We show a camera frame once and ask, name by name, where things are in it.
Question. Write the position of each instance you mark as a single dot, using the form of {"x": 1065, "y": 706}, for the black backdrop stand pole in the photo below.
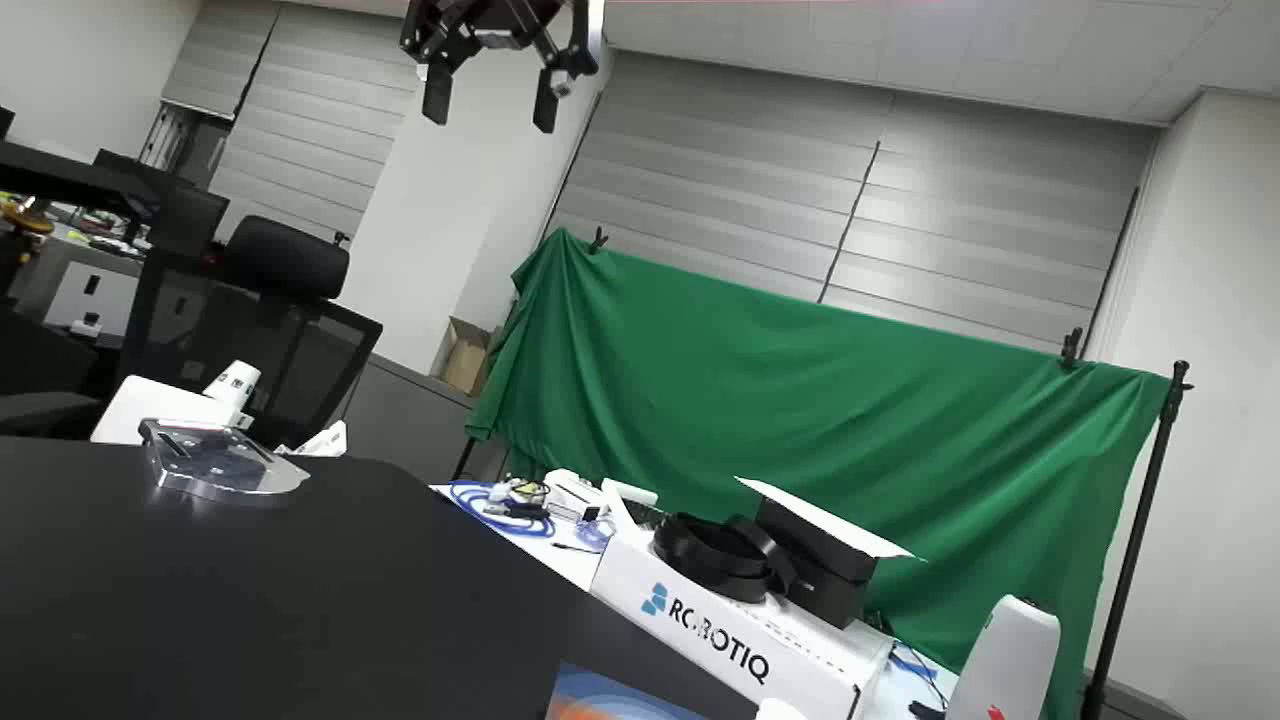
{"x": 1134, "y": 547}

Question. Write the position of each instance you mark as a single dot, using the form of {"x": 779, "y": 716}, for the clear plastic container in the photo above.
{"x": 214, "y": 462}

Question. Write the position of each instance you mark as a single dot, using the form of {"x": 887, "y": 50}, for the white desktop computer case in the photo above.
{"x": 95, "y": 301}

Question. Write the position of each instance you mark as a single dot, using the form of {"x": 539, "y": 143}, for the small white device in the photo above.
{"x": 573, "y": 495}

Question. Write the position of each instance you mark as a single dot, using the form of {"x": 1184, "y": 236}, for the black mesh office chair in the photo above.
{"x": 275, "y": 322}

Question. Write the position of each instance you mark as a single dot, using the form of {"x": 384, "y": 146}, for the black gripper parts in box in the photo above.
{"x": 767, "y": 553}

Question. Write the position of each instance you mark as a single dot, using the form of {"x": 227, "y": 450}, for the black computer monitor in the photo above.
{"x": 166, "y": 201}

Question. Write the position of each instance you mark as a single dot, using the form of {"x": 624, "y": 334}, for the brown cardboard box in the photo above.
{"x": 467, "y": 358}

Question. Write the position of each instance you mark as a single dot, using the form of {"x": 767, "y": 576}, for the white rounded bottle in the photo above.
{"x": 1004, "y": 662}

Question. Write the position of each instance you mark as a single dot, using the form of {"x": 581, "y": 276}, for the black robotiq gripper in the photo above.
{"x": 483, "y": 19}

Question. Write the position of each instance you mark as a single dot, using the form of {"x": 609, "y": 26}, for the white robotiq cardboard box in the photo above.
{"x": 745, "y": 625}

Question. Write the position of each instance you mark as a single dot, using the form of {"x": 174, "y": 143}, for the green backdrop cloth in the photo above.
{"x": 801, "y": 412}

